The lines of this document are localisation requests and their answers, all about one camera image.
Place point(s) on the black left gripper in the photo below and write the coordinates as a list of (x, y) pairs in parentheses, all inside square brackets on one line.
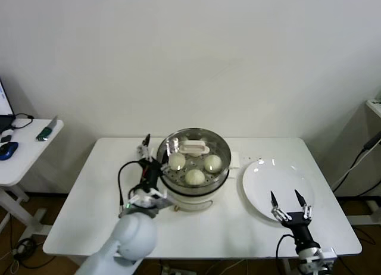
[(151, 175)]

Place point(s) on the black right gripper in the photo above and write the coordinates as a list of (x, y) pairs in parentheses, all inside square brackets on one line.
[(299, 224)]

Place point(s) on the white steamed baozi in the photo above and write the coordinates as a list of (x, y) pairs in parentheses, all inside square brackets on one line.
[(177, 162), (212, 163), (195, 176)]

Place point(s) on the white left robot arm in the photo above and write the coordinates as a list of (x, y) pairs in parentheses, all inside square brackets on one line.
[(131, 236)]

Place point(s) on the stainless steel steamer basket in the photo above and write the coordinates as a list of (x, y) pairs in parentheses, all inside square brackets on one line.
[(235, 159)]

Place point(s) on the white round plate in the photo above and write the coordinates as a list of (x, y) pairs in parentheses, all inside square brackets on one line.
[(259, 185)]

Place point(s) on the white electric cooker base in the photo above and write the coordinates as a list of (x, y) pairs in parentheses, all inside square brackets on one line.
[(193, 202)]

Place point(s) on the white floor power strip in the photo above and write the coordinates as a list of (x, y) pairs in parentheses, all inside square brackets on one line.
[(175, 270)]

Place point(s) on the white side table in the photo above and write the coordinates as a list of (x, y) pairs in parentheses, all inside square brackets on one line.
[(29, 156)]

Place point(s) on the blue computer mouse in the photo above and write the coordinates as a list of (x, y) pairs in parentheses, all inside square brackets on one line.
[(8, 150)]

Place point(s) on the small black dongle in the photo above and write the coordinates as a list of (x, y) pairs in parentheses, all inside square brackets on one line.
[(6, 137)]

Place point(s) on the black laptop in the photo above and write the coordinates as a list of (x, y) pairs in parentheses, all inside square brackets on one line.
[(4, 121)]

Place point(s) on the black floor power adapter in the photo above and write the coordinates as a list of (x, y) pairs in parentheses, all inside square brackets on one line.
[(23, 246)]

